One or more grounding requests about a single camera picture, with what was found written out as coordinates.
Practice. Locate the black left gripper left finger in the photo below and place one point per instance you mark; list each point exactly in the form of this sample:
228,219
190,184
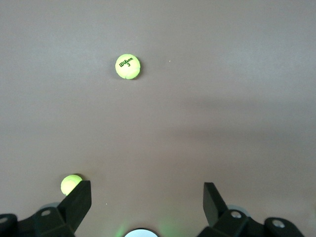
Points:
71,212

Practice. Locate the yellow tennis ball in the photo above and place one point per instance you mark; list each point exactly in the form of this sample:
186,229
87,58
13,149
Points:
69,184
128,66

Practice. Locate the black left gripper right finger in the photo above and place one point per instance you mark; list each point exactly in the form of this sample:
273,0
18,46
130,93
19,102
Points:
217,212

